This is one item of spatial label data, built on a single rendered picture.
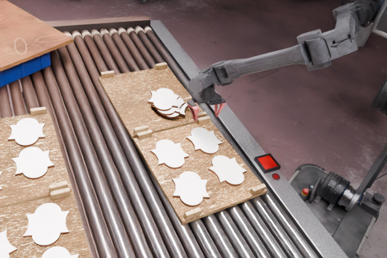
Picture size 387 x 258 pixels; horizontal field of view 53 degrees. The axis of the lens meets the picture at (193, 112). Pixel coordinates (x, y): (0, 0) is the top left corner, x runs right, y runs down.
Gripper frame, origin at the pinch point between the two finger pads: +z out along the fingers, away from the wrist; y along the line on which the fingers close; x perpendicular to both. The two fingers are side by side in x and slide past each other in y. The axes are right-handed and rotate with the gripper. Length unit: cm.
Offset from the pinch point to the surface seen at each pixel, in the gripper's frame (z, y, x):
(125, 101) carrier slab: 0.4, -24.3, 26.8
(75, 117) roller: 2, -46, 25
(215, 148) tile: 8.8, -0.9, -9.8
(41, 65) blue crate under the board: -9, -52, 58
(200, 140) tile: 7.4, -4.4, -4.2
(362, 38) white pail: 56, 312, 183
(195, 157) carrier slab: 9.9, -9.9, -10.7
